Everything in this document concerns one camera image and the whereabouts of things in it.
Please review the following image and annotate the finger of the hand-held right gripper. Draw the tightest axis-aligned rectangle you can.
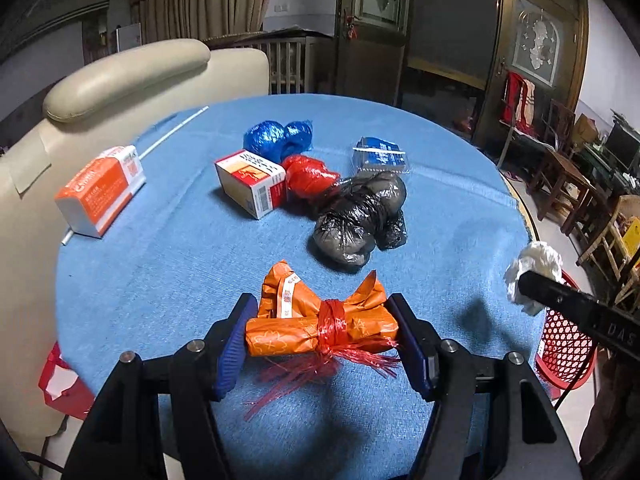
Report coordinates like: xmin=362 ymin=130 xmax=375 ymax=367
xmin=517 ymin=271 xmax=640 ymax=361

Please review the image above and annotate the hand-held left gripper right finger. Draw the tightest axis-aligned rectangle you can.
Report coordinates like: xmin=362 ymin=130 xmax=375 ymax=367
xmin=385 ymin=292 xmax=583 ymax=480

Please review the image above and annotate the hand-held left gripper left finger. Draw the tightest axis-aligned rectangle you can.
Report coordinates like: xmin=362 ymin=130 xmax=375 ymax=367
xmin=62 ymin=292 xmax=261 ymax=480

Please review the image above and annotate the red plastic mesh basket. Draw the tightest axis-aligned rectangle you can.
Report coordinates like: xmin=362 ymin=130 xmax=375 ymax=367
xmin=535 ymin=270 xmax=598 ymax=401

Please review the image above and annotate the white paper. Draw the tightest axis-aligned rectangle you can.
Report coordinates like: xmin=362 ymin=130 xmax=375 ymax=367
xmin=504 ymin=241 xmax=565 ymax=317

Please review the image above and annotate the orange bundle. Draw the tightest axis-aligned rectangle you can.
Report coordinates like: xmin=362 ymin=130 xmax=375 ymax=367
xmin=243 ymin=260 xmax=401 ymax=421

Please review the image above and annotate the black plastic bag bundle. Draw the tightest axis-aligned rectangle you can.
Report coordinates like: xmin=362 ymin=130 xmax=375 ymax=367
xmin=313 ymin=172 xmax=408 ymax=268

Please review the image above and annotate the small orange and white carton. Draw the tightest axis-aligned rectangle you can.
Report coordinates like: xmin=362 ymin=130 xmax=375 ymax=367
xmin=215 ymin=150 xmax=287 ymax=220

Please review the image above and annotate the red plastic bag ball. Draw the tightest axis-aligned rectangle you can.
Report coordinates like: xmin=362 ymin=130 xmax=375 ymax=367
xmin=281 ymin=155 xmax=341 ymax=203

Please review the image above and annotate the blue packet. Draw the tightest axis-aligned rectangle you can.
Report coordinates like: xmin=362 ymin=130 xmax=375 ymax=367
xmin=350 ymin=136 xmax=412 ymax=177

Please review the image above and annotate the blue plastic bag ball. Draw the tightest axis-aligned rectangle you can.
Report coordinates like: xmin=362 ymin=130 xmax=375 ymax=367
xmin=243 ymin=120 xmax=314 ymax=163

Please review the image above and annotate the rattan chair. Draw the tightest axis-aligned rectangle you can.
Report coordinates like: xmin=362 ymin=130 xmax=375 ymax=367
xmin=577 ymin=195 xmax=640 ymax=306

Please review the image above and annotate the yellow box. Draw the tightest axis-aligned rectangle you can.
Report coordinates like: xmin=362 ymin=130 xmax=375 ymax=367
xmin=622 ymin=217 xmax=640 ymax=261

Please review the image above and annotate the round table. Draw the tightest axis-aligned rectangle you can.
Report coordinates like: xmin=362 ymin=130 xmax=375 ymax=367
xmin=497 ymin=165 xmax=543 ymax=261

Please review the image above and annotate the dark cloth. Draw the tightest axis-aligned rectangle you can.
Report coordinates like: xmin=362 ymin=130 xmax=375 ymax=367
xmin=580 ymin=355 xmax=640 ymax=467

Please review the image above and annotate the dark wooden stool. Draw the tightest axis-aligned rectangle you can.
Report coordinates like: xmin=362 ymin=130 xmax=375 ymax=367
xmin=530 ymin=147 xmax=598 ymax=236

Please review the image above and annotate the glass-top desk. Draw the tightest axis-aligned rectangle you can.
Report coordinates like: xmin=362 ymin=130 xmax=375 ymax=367
xmin=575 ymin=145 xmax=640 ymax=196

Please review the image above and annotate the black monitor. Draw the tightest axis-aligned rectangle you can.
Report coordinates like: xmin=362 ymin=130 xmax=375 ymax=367
xmin=605 ymin=122 xmax=640 ymax=171

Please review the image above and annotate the red bag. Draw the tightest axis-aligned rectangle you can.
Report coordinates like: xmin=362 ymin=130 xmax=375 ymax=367
xmin=38 ymin=342 xmax=96 ymax=420

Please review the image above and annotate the small cardboard box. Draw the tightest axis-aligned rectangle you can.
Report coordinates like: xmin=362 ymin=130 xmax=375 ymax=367
xmin=572 ymin=114 xmax=598 ymax=146

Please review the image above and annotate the wooden chair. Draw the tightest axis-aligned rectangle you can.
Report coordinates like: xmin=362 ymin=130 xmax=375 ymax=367
xmin=542 ymin=100 xmax=576 ymax=151

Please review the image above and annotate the red scarf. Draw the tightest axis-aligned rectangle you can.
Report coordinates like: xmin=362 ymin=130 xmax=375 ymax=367
xmin=501 ymin=71 xmax=538 ymax=133

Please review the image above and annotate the large orange and white packet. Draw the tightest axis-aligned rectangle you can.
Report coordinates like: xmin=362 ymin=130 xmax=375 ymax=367
xmin=54 ymin=145 xmax=147 ymax=239

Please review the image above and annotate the white straw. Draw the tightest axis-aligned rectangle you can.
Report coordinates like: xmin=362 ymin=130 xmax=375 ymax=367
xmin=61 ymin=106 xmax=210 ymax=246

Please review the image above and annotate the wooden door with glass pane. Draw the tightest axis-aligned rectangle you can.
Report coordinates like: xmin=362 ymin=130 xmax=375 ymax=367
xmin=475 ymin=0 xmax=588 ymax=148

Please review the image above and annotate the wooden door, red tassel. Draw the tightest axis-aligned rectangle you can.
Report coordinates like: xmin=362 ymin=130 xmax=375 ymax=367
xmin=336 ymin=0 xmax=412 ymax=107

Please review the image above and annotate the wooden crib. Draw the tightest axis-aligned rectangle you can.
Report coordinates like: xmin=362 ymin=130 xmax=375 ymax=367
xmin=205 ymin=30 xmax=336 ymax=96

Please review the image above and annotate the beige leather sofa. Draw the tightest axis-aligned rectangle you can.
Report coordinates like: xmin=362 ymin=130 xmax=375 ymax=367
xmin=0 ymin=38 xmax=271 ymax=461

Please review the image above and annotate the beige curtain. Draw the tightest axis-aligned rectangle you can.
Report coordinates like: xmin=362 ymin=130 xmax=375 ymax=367
xmin=131 ymin=0 xmax=281 ymax=46

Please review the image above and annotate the black cable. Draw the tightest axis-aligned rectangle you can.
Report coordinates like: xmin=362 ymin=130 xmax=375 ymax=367
xmin=551 ymin=354 xmax=598 ymax=409

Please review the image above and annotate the metal frame chair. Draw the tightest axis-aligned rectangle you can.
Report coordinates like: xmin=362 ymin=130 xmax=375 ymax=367
xmin=497 ymin=70 xmax=556 ymax=171

